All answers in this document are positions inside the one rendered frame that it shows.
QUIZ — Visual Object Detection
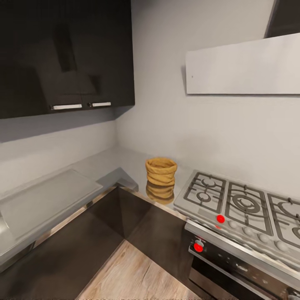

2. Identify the popcorn bag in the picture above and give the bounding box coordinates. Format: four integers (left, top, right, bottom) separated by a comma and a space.
145, 157, 177, 186

